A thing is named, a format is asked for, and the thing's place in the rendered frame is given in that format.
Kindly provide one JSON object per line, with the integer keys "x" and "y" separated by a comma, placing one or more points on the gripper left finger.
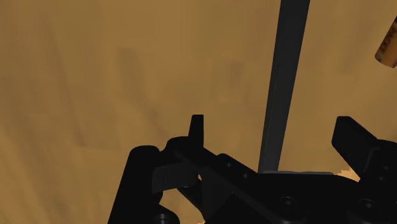
{"x": 139, "y": 186}

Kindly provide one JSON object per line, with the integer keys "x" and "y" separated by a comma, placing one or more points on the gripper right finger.
{"x": 372, "y": 161}

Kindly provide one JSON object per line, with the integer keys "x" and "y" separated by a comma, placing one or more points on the yellow brown printed box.
{"x": 388, "y": 46}

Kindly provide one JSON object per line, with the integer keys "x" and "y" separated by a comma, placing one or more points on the dark grey long bar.
{"x": 285, "y": 93}

